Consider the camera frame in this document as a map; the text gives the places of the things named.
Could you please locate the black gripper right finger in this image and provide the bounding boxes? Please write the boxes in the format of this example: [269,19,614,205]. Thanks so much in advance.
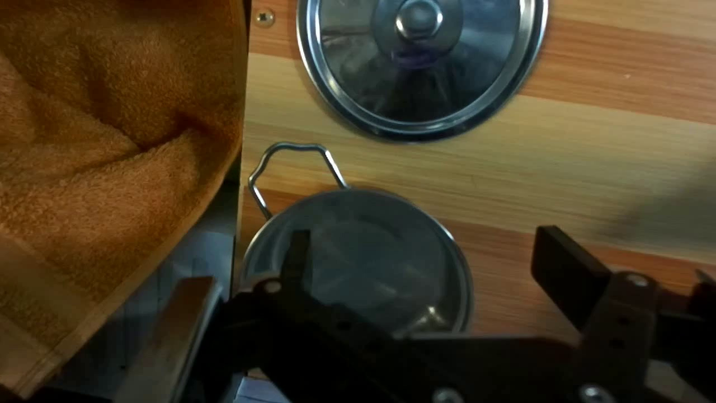
[530,226,610,328]

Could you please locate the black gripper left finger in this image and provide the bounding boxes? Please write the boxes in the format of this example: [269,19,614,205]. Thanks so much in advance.
[281,231,311,297]

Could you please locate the small steel pot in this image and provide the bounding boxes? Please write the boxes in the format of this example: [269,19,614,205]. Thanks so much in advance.
[241,140,475,335]

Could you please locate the orange towel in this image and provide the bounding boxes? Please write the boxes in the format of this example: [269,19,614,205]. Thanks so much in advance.
[0,0,249,398]

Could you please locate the steel pot lid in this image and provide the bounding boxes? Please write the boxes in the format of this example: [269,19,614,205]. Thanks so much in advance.
[296,0,550,140]

